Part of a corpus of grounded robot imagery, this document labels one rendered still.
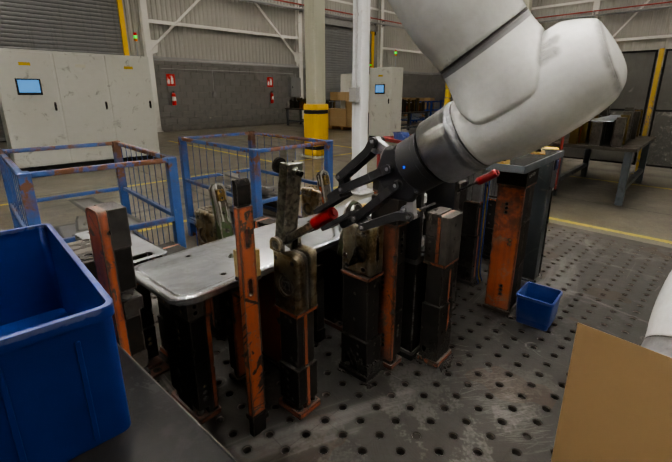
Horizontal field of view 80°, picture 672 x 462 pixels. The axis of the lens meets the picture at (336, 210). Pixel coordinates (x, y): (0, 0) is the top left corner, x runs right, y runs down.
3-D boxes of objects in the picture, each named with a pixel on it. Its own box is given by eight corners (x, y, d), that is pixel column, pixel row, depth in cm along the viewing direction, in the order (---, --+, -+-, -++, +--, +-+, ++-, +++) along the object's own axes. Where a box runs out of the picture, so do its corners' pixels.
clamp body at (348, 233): (354, 350, 102) (356, 211, 92) (392, 370, 95) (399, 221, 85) (330, 368, 96) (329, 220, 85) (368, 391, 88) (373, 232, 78)
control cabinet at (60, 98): (18, 174, 673) (-18, 15, 604) (13, 170, 709) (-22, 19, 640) (161, 158, 836) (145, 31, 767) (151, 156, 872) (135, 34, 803)
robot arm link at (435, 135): (471, 98, 51) (434, 122, 56) (438, 99, 45) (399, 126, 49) (504, 161, 50) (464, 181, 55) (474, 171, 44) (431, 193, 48)
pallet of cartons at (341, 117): (368, 129, 1494) (369, 91, 1456) (354, 131, 1437) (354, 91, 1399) (343, 127, 1572) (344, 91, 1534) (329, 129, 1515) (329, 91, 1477)
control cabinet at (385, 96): (367, 139, 1192) (369, 50, 1123) (378, 137, 1229) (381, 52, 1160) (388, 141, 1138) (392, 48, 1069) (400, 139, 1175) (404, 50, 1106)
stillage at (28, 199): (24, 272, 308) (-6, 149, 281) (134, 246, 360) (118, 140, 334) (54, 340, 224) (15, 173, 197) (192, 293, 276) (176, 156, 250)
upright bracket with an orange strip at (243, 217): (262, 424, 79) (246, 177, 65) (266, 428, 78) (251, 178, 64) (249, 433, 77) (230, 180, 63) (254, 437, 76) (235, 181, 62)
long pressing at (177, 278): (444, 172, 179) (444, 169, 179) (495, 179, 165) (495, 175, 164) (122, 272, 80) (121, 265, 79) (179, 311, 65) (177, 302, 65)
